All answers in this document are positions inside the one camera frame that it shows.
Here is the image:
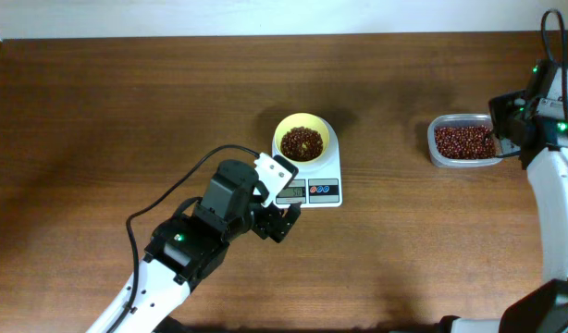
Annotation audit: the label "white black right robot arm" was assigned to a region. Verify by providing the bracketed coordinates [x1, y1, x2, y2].
[428, 59, 568, 332]

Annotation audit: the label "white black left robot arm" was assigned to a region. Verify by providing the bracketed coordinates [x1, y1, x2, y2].
[90, 154, 301, 332]

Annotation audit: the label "white digital kitchen scale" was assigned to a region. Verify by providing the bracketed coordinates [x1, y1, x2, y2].
[272, 118, 343, 209]

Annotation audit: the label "red beans in bowl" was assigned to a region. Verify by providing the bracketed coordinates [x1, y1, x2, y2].
[280, 127, 324, 162]

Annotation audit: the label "yellow plastic bowl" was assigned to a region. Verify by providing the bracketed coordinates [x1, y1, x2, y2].
[274, 113, 332, 163]

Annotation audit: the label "clear plastic bean container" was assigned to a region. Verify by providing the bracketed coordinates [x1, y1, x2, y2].
[427, 114, 520, 168]

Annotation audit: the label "red adzuki beans in container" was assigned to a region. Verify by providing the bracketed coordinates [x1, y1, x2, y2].
[434, 126, 496, 160]

